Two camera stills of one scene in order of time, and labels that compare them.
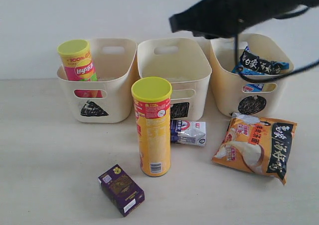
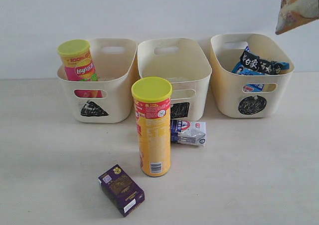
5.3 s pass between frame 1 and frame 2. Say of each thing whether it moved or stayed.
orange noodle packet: moved
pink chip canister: stayed
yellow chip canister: stayed
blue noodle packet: stayed
